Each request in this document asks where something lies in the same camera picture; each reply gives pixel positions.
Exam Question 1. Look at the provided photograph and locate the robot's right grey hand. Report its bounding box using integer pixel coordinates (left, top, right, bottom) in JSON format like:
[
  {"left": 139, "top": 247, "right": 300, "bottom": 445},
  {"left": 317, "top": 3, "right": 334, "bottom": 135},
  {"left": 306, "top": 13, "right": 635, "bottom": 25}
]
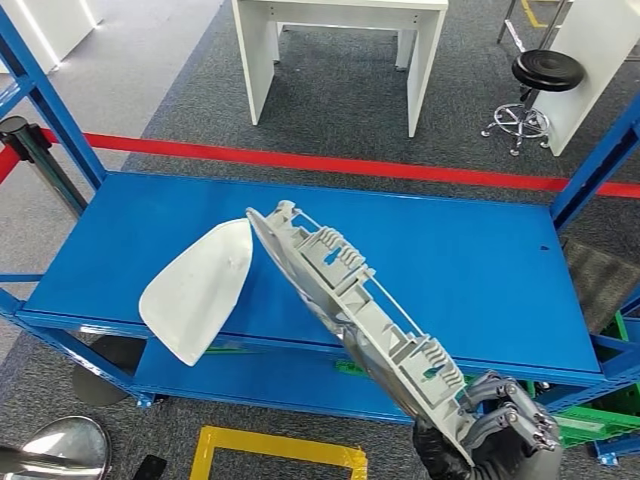
[{"left": 412, "top": 370, "right": 564, "bottom": 480}]

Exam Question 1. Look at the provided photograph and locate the silver grey wheel hubcap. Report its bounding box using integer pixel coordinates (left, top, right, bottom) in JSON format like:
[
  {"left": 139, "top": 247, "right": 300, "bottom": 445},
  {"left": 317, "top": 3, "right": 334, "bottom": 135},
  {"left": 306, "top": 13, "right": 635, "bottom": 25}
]
[{"left": 245, "top": 199, "right": 476, "bottom": 466}]

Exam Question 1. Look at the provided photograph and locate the open green plastic crate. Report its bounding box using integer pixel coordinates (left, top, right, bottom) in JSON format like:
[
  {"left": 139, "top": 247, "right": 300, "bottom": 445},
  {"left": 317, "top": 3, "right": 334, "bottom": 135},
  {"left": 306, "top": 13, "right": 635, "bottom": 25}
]
[{"left": 552, "top": 309, "right": 640, "bottom": 450}]

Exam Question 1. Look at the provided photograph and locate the grey felt board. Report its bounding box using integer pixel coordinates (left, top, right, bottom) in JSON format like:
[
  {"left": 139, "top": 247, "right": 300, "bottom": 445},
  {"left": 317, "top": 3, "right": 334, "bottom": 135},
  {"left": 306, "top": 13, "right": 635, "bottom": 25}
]
[{"left": 564, "top": 237, "right": 632, "bottom": 336}]

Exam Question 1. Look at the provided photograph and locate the black round stool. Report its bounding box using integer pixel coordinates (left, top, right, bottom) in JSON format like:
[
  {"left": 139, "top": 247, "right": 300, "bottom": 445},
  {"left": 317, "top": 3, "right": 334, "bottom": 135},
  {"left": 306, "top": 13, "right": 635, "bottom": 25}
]
[{"left": 481, "top": 49, "right": 585, "bottom": 158}]

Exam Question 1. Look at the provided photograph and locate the white desk panel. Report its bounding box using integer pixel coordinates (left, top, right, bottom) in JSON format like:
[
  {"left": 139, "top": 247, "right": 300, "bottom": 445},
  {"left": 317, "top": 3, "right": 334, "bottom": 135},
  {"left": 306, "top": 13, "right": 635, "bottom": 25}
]
[{"left": 532, "top": 0, "right": 640, "bottom": 157}]

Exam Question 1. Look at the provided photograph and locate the white triangular plastic cover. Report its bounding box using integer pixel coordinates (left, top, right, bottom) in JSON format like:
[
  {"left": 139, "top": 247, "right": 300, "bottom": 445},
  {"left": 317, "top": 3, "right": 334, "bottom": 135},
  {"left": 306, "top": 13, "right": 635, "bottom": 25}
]
[{"left": 139, "top": 218, "right": 254, "bottom": 368}]

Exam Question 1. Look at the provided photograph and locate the white table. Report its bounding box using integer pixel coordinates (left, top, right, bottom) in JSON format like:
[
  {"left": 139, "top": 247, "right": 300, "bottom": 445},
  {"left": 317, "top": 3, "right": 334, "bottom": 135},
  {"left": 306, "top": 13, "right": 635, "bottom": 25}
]
[{"left": 231, "top": 0, "right": 450, "bottom": 138}]

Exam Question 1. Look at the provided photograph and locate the white low cabinet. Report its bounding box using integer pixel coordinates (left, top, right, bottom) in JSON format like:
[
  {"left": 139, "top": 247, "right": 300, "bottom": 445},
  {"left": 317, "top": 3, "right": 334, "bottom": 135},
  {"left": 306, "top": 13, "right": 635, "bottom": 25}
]
[{"left": 0, "top": 0, "right": 103, "bottom": 74}]

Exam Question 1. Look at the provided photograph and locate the silver metal tube frame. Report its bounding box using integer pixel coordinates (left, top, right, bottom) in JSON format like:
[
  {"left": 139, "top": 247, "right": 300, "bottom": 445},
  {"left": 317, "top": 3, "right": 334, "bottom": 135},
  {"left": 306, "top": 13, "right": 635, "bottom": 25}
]
[{"left": 497, "top": 0, "right": 571, "bottom": 53}]

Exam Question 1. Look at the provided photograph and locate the chrome belt stanchion post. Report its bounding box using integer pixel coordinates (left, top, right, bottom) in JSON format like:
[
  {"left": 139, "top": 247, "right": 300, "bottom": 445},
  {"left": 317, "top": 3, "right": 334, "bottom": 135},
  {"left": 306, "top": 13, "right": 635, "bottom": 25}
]
[{"left": 0, "top": 115, "right": 149, "bottom": 380}]

